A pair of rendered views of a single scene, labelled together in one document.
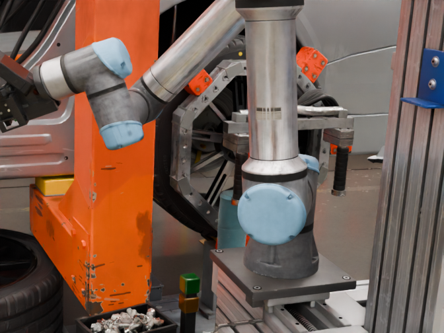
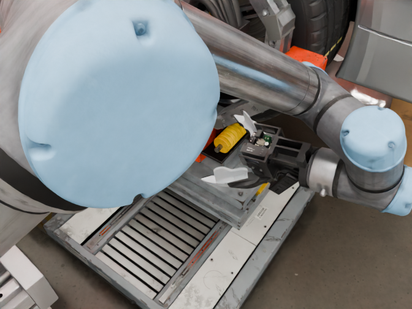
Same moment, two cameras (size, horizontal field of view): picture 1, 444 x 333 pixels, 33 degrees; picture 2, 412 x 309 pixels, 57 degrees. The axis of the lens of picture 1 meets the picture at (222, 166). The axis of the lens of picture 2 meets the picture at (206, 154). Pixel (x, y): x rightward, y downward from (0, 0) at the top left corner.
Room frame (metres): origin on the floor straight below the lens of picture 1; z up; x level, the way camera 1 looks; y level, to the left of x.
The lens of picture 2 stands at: (1.92, -0.95, 1.36)
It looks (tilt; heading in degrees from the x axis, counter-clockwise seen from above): 46 degrees down; 63
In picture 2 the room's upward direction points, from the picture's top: straight up
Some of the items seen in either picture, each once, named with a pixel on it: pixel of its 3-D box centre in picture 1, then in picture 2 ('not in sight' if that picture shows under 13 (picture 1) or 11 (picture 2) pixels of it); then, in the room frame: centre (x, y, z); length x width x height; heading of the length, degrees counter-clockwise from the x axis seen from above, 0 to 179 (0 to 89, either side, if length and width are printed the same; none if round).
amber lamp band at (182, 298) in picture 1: (188, 302); not in sight; (1.70, 0.06, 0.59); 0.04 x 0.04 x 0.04; 27
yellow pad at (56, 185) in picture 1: (60, 181); not in sight; (2.29, 0.51, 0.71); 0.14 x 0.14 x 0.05; 27
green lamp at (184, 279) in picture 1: (189, 283); not in sight; (1.70, 0.06, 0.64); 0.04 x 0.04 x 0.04; 27
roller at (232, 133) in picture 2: not in sight; (241, 124); (2.46, -0.16, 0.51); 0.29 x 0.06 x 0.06; 27
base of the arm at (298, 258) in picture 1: (282, 240); not in sight; (1.42, -0.13, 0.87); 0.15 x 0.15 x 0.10
